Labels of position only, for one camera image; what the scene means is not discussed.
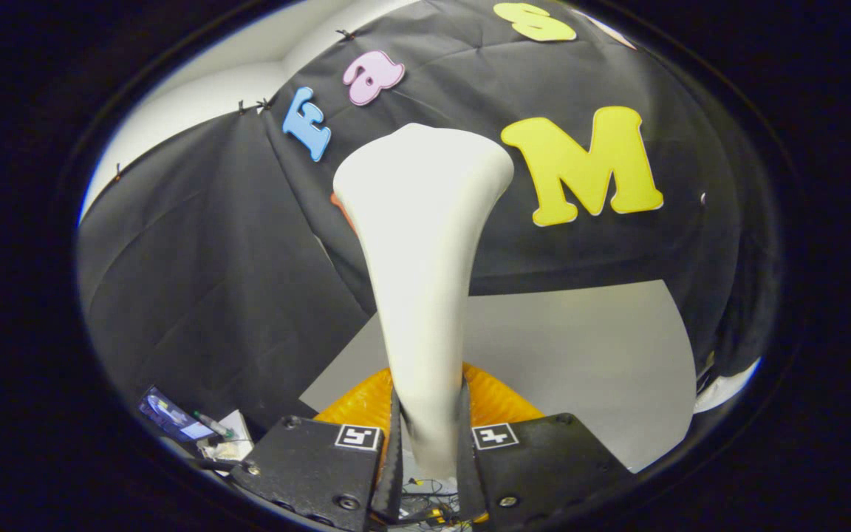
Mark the white mannequin torso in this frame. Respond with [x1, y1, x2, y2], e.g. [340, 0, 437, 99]
[694, 358, 763, 415]

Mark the black jacket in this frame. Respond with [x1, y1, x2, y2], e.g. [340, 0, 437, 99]
[680, 148, 782, 385]

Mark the green pen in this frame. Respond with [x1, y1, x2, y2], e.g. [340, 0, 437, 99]
[193, 412, 234, 438]

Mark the black backdrop cloth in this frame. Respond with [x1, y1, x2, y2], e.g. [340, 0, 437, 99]
[77, 0, 781, 444]

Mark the tangle of black cables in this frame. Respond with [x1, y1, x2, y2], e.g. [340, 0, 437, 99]
[400, 477, 471, 527]

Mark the white garment steamer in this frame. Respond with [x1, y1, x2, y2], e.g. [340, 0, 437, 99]
[332, 123, 515, 480]

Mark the grey cabinet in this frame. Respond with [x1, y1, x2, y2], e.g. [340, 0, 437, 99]
[300, 279, 697, 474]

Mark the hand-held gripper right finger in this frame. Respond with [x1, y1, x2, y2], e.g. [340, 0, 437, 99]
[457, 362, 637, 529]

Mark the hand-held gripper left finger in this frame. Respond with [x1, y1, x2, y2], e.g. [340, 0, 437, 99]
[228, 367, 406, 532]

